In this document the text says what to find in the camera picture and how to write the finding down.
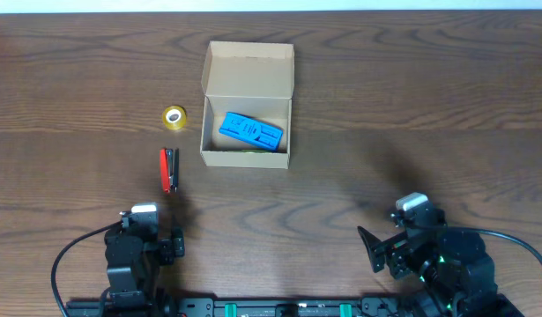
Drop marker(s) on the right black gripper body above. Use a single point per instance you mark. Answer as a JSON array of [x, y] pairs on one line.
[[403, 261]]

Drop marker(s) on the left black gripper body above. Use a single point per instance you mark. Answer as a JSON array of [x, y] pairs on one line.
[[168, 250]]

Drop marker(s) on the red black stapler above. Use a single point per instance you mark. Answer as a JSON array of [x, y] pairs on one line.
[[169, 170]]

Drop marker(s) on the yellow highlighter pen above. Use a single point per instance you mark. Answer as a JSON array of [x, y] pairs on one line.
[[251, 151]]

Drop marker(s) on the yellow tape roll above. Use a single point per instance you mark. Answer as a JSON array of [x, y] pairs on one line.
[[174, 117]]

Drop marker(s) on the blue plastic tray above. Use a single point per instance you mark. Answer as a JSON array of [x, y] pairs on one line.
[[250, 131]]

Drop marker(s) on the cardboard box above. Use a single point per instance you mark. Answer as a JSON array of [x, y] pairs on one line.
[[255, 80]]

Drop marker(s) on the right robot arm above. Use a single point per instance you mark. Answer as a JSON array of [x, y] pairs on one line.
[[457, 273]]

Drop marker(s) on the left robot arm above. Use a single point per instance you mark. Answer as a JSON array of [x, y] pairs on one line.
[[134, 259]]

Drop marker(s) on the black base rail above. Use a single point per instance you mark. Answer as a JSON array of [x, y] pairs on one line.
[[206, 307]]

